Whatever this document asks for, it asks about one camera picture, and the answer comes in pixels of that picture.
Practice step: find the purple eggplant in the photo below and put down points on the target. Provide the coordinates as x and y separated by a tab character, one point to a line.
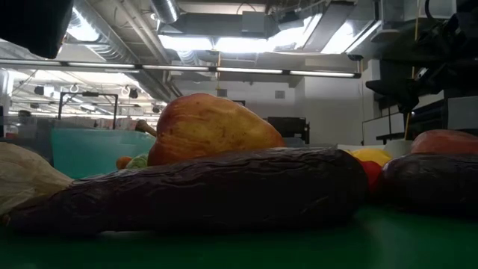
209	187
429	183

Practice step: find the grey translucent bin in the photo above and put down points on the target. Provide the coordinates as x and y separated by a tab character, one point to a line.
295	142

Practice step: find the long ceiling light strip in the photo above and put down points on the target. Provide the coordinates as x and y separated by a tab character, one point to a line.
246	70

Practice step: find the yellow-green cucumber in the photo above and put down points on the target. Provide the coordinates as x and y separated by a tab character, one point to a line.
139	161

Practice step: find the white framed board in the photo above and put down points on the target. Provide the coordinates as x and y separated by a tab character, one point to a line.
381	129

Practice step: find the beige garlic bulb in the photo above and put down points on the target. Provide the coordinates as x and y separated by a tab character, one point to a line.
26	175

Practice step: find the grey rectangular air duct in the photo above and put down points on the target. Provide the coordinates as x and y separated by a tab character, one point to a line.
209	24

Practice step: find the orange-red carrot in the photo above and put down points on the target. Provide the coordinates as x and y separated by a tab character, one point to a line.
122	163

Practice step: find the black monitor cart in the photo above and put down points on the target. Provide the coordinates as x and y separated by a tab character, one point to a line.
287	127

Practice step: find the red chili pepper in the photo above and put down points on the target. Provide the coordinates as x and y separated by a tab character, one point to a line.
371	173

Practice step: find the red yellow apple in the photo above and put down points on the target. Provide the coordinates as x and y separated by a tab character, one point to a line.
209	127

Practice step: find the teal plastic bin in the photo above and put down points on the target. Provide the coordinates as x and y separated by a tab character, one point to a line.
86	153

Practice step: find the person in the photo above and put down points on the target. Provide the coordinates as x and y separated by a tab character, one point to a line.
24	116

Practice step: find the black metal frame stand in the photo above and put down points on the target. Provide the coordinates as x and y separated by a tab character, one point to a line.
87	94

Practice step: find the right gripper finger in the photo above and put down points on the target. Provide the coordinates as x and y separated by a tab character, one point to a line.
396	70
403	91

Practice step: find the grey wall vent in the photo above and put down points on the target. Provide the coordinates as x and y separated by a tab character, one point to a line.
280	94

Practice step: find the round silver air duct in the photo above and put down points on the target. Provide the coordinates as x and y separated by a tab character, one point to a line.
166	9

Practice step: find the yellow lemon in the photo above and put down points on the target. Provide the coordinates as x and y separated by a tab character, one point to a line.
373	155

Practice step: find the dark grey bin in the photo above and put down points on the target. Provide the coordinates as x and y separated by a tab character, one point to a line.
41	134

